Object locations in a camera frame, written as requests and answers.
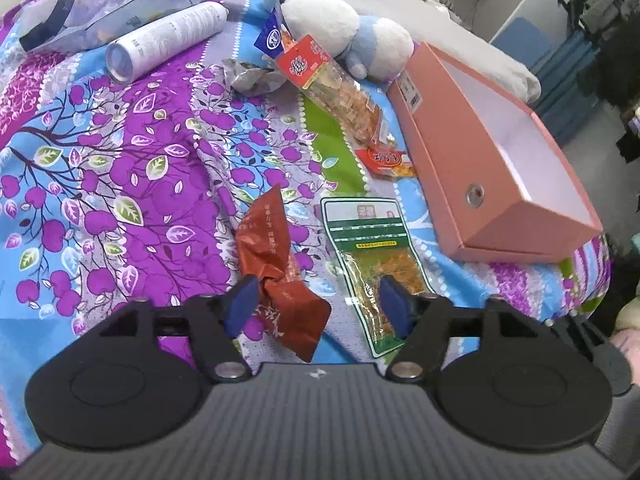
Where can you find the pink cardboard box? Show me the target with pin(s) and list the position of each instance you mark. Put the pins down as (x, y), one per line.
(450, 170)

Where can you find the hanging dark clothes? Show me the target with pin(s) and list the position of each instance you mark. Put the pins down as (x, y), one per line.
(612, 35)

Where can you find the silver snack packet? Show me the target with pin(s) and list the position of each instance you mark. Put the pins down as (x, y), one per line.
(250, 77)

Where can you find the green clear snack packet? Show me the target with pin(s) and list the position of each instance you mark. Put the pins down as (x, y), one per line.
(365, 240)

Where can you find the blue curtain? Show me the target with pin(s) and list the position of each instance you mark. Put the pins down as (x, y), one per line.
(565, 85)

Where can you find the blue board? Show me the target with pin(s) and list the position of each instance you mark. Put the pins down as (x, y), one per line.
(522, 37)

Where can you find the white spray can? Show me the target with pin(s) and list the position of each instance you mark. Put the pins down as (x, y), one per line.
(165, 35)

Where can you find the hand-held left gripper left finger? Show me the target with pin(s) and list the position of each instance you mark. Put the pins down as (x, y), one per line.
(242, 305)

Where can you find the white and blue plush toy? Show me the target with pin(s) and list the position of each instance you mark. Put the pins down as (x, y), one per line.
(320, 20)

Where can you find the blue snack packet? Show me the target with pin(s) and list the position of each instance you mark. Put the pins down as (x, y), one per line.
(270, 35)

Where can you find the purple floral bed sheet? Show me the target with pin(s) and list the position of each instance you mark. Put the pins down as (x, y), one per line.
(125, 160)

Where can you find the red label clear snack packet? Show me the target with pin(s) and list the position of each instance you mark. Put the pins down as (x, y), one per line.
(335, 90)

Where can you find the grey blanket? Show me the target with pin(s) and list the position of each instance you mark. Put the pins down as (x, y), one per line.
(490, 55)

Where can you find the red-brown twisted snack packet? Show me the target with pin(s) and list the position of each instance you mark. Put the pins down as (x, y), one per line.
(270, 250)

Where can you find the small red snack packet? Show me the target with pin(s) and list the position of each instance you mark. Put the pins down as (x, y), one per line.
(385, 160)

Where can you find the person's right hand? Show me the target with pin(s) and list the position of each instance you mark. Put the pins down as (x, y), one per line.
(634, 355)

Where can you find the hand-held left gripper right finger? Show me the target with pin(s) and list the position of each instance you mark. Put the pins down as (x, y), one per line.
(395, 305)

